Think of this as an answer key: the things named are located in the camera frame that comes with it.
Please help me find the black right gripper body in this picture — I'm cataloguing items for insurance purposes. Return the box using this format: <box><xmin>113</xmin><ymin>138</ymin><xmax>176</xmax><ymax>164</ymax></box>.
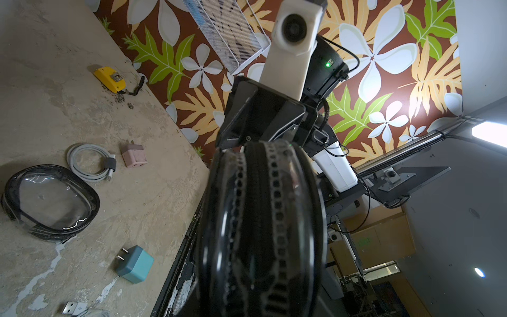
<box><xmin>215</xmin><ymin>76</ymin><xmax>318</xmax><ymax>149</ymax></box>

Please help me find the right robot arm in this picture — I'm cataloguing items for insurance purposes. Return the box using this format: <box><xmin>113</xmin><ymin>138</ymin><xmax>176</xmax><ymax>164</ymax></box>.
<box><xmin>199</xmin><ymin>36</ymin><xmax>363</xmax><ymax>281</ymax></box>

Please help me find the white mesh basket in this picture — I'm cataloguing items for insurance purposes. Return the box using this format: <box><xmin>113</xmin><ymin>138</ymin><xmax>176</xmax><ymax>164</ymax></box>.
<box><xmin>184</xmin><ymin>0</ymin><xmax>271</xmax><ymax>75</ymax></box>

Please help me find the pink charger plug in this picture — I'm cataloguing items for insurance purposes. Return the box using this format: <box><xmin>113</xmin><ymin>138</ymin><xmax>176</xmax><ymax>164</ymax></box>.
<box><xmin>121</xmin><ymin>140</ymin><xmax>148</xmax><ymax>169</ymax></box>

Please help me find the yellow tape measure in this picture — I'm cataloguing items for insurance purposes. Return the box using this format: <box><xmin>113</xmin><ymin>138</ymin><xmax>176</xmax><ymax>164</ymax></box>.
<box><xmin>93</xmin><ymin>67</ymin><xmax>126</xmax><ymax>93</ymax></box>

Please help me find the teal charger plug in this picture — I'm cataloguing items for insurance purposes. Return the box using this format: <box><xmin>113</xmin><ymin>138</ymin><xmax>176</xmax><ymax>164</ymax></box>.
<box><xmin>115</xmin><ymin>245</ymin><xmax>154</xmax><ymax>284</ymax></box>

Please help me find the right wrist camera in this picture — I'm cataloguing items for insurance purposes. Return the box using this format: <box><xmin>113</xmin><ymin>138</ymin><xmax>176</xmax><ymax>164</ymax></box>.
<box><xmin>260</xmin><ymin>1</ymin><xmax>327</xmax><ymax>100</ymax></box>

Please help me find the white cable with black tie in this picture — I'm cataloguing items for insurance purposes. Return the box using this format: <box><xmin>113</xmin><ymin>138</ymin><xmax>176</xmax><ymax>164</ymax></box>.
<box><xmin>66</xmin><ymin>143</ymin><xmax>118</xmax><ymax>183</ymax></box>

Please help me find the white usb cable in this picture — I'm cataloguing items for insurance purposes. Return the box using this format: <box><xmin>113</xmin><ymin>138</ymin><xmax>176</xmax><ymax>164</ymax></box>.
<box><xmin>61</xmin><ymin>300</ymin><xmax>110</xmax><ymax>317</ymax></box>

